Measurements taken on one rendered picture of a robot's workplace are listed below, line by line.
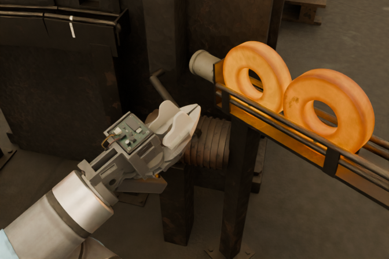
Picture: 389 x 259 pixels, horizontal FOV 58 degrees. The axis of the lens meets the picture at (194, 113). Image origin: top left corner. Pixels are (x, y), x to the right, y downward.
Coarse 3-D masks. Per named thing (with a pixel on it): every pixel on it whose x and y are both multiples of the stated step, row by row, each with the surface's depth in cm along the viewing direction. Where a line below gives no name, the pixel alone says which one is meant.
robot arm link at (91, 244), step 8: (88, 240) 59; (96, 240) 64; (88, 248) 57; (96, 248) 59; (104, 248) 60; (80, 256) 55; (88, 256) 57; (96, 256) 57; (104, 256) 57; (112, 256) 58
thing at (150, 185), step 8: (160, 176) 63; (120, 184) 54; (128, 184) 55; (136, 184) 57; (144, 184) 58; (152, 184) 60; (160, 184) 61; (136, 192) 58; (144, 192) 59; (152, 192) 61; (160, 192) 63
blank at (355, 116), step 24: (312, 72) 57; (336, 72) 55; (288, 96) 62; (312, 96) 58; (336, 96) 54; (360, 96) 53; (312, 120) 62; (360, 120) 53; (336, 144) 58; (360, 144) 55
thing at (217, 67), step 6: (222, 60) 72; (216, 66) 72; (222, 66) 73; (216, 72) 72; (222, 72) 74; (216, 78) 73; (222, 78) 74; (216, 90) 75; (216, 96) 76; (216, 102) 77
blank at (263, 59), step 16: (240, 48) 66; (256, 48) 64; (224, 64) 72; (240, 64) 68; (256, 64) 64; (272, 64) 62; (240, 80) 71; (272, 80) 63; (288, 80) 63; (256, 96) 70; (272, 96) 65
